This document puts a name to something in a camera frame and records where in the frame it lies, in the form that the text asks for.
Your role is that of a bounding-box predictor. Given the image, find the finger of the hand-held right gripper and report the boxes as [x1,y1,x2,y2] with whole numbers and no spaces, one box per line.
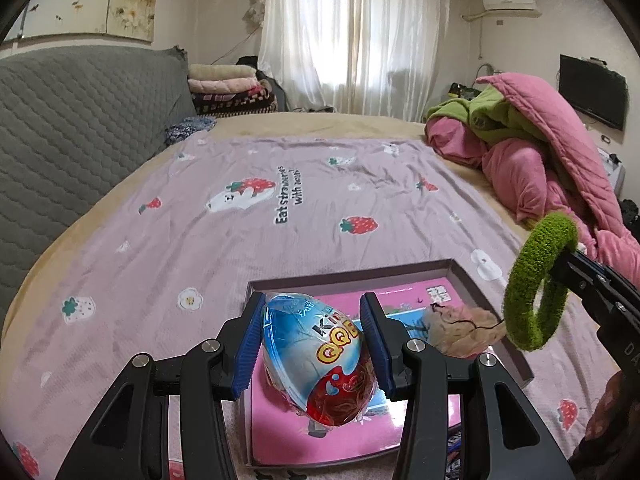
[575,249,640,306]
[547,255,633,322]

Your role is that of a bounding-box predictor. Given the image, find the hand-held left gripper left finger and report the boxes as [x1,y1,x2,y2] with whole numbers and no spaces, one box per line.
[55,292,268,480]

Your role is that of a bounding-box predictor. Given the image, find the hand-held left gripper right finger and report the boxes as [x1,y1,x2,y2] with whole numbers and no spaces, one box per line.
[359,292,576,480]

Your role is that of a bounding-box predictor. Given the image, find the blue red toy egg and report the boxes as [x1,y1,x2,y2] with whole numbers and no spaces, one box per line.
[261,292,376,428]

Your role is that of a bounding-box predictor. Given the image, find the shallow grey cardboard box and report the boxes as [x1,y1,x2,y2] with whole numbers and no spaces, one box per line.
[245,258,535,471]

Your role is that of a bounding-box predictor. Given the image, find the green fuzzy scrunchie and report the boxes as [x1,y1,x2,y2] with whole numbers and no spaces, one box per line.
[502,211,581,352]

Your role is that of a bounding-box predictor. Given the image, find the beige sheer scrunchie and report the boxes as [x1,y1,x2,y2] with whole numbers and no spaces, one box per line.
[419,301,503,359]

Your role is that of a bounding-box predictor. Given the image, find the person's right forearm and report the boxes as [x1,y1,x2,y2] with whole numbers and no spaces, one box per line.
[570,370,640,480]

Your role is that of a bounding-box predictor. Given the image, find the pink book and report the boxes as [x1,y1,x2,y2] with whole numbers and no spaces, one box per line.
[250,272,501,466]

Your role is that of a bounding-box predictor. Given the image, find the white cabinet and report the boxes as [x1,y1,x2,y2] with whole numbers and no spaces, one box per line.
[597,145,626,196]

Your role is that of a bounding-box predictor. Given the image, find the strawberry print purple sheet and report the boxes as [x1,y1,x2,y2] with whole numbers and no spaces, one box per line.
[0,137,621,480]

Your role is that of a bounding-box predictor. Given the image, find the pink quilt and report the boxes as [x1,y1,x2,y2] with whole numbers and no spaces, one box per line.
[425,72,640,281]

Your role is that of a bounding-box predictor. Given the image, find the dark snack packet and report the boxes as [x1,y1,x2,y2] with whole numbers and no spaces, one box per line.
[447,425,466,480]

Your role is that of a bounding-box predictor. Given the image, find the black television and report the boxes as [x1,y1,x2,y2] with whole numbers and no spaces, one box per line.
[558,54,628,131]

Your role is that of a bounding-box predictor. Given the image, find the green blanket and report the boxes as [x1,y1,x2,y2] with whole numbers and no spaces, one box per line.
[427,85,548,146]

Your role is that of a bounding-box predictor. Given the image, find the blue patterned cloth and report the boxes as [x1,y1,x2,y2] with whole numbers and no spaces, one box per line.
[165,116,217,145]

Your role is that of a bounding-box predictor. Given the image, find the stack of folded blankets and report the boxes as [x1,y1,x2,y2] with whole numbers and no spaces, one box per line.
[187,63,277,116]

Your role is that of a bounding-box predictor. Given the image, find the black bag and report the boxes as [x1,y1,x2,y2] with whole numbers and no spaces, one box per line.
[236,56,262,80]

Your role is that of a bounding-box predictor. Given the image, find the grey quilted headboard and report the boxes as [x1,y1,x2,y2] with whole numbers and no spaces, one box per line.
[0,45,198,311]

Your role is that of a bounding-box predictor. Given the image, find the white air conditioner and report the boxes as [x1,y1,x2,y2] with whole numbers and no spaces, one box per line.
[481,0,538,12]

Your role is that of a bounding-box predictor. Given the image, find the white sheer curtain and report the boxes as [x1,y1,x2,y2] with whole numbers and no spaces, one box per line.
[257,0,451,123]

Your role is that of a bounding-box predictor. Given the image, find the floral wall painting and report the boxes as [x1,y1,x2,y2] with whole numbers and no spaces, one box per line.
[20,0,161,41]

